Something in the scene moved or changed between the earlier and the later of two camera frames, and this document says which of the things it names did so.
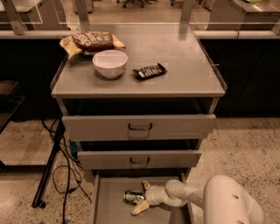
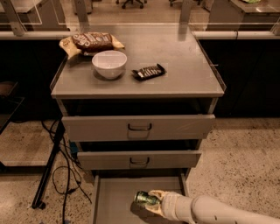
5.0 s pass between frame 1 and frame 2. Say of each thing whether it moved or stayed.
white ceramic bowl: stayed
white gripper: moved
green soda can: moved
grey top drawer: stayed
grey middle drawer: stayed
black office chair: stayed
